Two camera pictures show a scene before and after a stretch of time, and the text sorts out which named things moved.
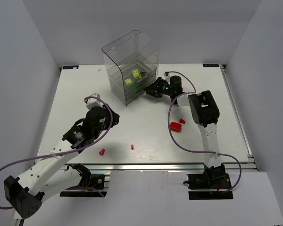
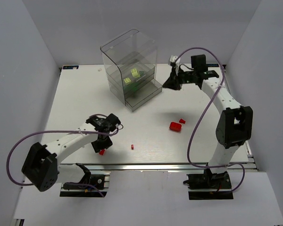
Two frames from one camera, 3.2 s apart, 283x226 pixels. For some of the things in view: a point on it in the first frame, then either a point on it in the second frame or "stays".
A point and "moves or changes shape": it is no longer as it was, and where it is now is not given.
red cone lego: [102, 152] stays
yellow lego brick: [136, 74] stays
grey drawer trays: [130, 79] moves or changes shape
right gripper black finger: [156, 88] to [173, 82]
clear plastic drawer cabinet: [132, 61] stays
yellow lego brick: [128, 81] stays
